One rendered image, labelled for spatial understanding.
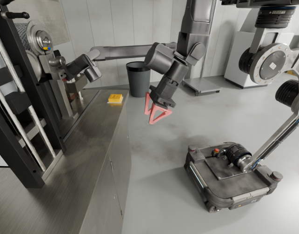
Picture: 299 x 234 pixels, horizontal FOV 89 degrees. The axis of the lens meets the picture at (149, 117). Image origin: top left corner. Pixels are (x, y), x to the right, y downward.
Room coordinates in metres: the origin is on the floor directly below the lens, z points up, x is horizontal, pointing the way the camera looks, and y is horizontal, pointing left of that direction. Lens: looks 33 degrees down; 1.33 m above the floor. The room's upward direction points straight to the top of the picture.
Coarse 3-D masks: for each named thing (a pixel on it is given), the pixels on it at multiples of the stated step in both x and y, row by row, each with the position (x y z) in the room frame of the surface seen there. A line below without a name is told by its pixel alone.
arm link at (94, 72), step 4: (88, 52) 0.74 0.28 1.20; (92, 52) 0.74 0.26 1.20; (96, 52) 0.74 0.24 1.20; (88, 56) 0.73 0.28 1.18; (92, 56) 0.73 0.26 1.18; (96, 56) 0.74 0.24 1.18; (92, 60) 0.74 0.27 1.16; (92, 68) 0.73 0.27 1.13; (96, 68) 0.74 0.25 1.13; (84, 72) 0.72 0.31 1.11; (88, 72) 0.71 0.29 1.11; (92, 72) 0.72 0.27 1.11; (96, 72) 0.73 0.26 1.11; (88, 76) 0.71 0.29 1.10; (92, 76) 0.71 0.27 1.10; (96, 76) 0.72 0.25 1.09; (100, 76) 0.73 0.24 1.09; (92, 80) 0.71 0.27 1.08
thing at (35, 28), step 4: (32, 28) 0.66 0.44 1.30; (36, 28) 0.68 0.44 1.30; (40, 28) 0.71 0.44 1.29; (44, 28) 0.73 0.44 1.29; (32, 32) 0.65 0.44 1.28; (32, 36) 0.64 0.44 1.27; (32, 40) 0.64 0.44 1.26; (36, 44) 0.65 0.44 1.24; (36, 48) 0.64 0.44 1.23; (40, 52) 0.66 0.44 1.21; (44, 52) 0.68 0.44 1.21; (48, 52) 0.71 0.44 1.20
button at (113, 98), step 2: (112, 94) 0.88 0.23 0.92; (114, 94) 0.88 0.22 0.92; (116, 94) 0.88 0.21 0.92; (118, 94) 0.88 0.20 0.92; (120, 94) 0.88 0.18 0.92; (110, 96) 0.85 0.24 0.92; (112, 96) 0.85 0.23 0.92; (114, 96) 0.85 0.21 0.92; (116, 96) 0.85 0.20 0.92; (118, 96) 0.85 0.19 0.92; (120, 96) 0.85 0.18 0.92; (108, 98) 0.82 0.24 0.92; (110, 98) 0.82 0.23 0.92; (112, 98) 0.82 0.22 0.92; (114, 98) 0.82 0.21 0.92; (116, 98) 0.82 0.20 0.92; (118, 98) 0.82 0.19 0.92; (120, 98) 0.84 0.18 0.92; (108, 100) 0.82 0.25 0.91; (110, 100) 0.82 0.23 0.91; (112, 100) 0.82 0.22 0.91; (114, 100) 0.81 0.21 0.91; (116, 100) 0.81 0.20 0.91; (118, 100) 0.81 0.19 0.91; (120, 100) 0.83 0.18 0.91
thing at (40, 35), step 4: (36, 32) 0.67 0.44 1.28; (40, 32) 0.68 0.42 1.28; (44, 32) 0.70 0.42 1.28; (36, 36) 0.66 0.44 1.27; (40, 36) 0.67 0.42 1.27; (44, 36) 0.69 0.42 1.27; (48, 36) 0.72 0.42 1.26; (36, 40) 0.66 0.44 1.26; (40, 40) 0.66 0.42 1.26; (40, 44) 0.66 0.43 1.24; (44, 44) 0.67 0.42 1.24; (48, 44) 0.70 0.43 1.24; (40, 48) 0.67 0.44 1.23
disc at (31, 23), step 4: (32, 20) 0.68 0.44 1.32; (36, 20) 0.71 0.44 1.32; (28, 24) 0.65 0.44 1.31; (32, 24) 0.67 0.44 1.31; (36, 24) 0.70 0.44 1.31; (40, 24) 0.72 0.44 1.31; (28, 28) 0.65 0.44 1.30; (28, 32) 0.64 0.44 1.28; (48, 32) 0.76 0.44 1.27; (28, 36) 0.63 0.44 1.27; (28, 40) 0.62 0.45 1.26; (32, 44) 0.63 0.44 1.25; (52, 44) 0.76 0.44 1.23; (32, 48) 0.63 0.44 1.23; (52, 48) 0.75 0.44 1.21; (36, 52) 0.64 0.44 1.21; (52, 52) 0.74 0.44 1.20
